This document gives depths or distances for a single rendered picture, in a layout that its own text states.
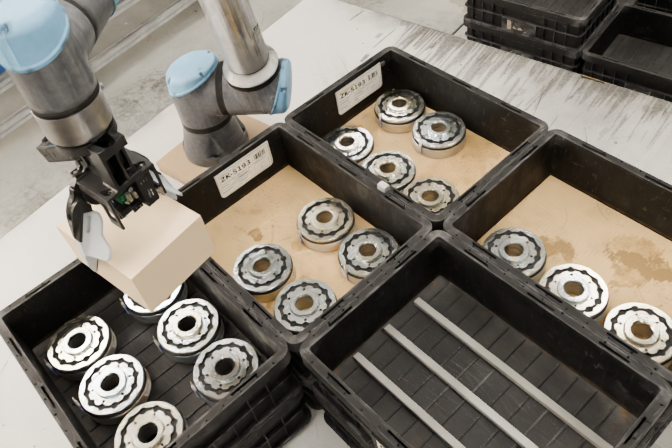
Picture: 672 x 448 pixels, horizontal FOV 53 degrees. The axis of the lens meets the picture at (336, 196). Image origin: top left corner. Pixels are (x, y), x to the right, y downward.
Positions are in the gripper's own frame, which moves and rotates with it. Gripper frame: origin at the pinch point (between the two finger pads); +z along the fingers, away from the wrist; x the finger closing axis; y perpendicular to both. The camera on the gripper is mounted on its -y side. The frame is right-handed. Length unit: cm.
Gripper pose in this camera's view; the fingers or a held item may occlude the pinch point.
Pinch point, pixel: (133, 231)
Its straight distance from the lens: 95.4
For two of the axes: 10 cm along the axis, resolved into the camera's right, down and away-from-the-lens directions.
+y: 7.8, 3.9, -4.9
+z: 1.3, 6.6, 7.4
